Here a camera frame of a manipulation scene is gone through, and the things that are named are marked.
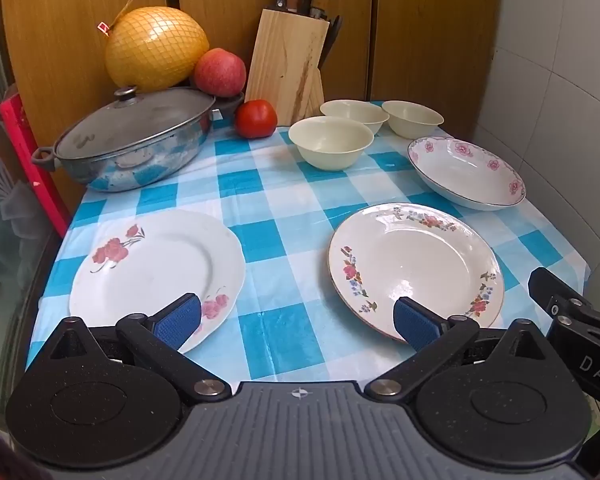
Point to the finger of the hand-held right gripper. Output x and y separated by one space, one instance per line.
550 290

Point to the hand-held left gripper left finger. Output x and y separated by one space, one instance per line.
180 321

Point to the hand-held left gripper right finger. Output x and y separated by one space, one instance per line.
415 324

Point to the white plate with red flowers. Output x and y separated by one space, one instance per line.
155 265

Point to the white plate with multicolour flowers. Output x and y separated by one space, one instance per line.
415 260

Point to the deep bowl with pink flowers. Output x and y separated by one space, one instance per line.
465 175

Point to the blue checked tablecloth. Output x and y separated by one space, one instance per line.
280 220

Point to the patterned frosted glass panel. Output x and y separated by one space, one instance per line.
5 240

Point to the small cream bowl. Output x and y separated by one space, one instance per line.
330 147
412 117
355 110

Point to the grey pan lid with knob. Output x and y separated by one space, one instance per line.
130 122

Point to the red tomato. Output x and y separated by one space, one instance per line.
256 119

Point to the red board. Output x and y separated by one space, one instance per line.
27 160

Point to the red apple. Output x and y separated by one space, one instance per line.
220 72

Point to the yellow netted pomelo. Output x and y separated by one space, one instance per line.
155 50

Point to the wooden knife block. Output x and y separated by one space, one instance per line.
285 60

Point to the wooden cabinet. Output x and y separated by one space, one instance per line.
420 25

